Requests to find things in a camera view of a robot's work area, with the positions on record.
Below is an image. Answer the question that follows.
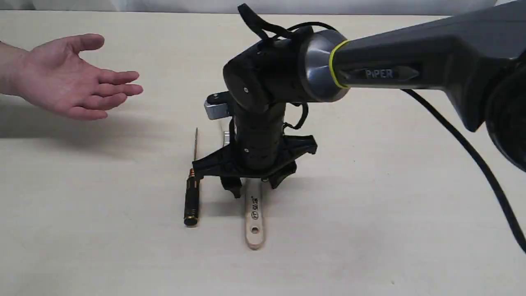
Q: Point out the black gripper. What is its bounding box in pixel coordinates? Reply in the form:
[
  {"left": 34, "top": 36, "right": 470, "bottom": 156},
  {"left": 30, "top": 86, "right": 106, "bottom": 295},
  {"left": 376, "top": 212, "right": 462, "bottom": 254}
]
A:
[{"left": 192, "top": 103, "right": 318, "bottom": 199}]

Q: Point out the wooden handled paintbrush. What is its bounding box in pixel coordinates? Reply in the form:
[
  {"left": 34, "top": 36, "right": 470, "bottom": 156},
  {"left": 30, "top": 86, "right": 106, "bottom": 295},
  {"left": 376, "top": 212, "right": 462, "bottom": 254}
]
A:
[{"left": 242, "top": 178, "right": 265, "bottom": 250}]

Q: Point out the black gold precision screwdriver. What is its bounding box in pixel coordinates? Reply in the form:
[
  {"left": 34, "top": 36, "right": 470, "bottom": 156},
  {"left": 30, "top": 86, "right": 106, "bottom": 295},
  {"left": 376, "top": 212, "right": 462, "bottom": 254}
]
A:
[{"left": 183, "top": 128, "right": 201, "bottom": 227}]

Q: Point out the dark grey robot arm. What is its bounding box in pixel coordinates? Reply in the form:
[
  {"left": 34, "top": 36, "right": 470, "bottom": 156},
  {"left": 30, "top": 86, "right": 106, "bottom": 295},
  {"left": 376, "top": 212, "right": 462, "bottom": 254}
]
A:
[{"left": 192, "top": 0, "right": 525, "bottom": 198}]

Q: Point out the bare human forearm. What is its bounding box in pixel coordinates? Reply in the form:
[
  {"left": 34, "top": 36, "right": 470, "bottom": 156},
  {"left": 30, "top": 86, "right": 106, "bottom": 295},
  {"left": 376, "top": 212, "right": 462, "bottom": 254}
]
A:
[{"left": 0, "top": 42, "right": 25, "bottom": 95}]

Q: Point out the open bare human hand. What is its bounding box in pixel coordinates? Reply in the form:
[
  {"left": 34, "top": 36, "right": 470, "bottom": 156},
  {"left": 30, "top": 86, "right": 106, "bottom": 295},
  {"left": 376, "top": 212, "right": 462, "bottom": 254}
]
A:
[{"left": 13, "top": 33, "right": 143, "bottom": 120}]

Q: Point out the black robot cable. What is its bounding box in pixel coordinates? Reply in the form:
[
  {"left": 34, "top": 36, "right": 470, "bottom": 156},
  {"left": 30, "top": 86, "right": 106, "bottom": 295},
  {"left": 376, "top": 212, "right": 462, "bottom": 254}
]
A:
[{"left": 238, "top": 3, "right": 526, "bottom": 253}]

